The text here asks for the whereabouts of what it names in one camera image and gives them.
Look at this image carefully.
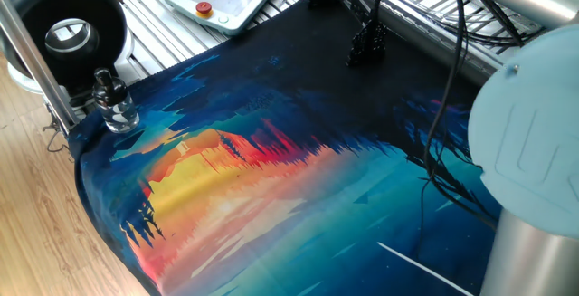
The colourful sunset landscape mat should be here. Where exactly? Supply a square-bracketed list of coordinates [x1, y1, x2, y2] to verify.
[67, 0, 503, 296]

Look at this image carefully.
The clear glass bottle black cap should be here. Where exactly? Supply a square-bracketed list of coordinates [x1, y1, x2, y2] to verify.
[91, 67, 141, 135]

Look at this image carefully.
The black round fan white base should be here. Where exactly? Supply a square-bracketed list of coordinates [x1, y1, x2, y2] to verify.
[0, 0, 136, 97]

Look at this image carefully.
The black cable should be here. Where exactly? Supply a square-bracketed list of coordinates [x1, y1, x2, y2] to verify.
[414, 0, 498, 261]
[441, 0, 546, 47]

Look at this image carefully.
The white cable tie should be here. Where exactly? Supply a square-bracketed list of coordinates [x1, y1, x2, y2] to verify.
[376, 241, 475, 296]

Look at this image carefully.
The aluminium frame post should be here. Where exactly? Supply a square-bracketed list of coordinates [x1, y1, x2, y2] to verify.
[0, 0, 81, 137]

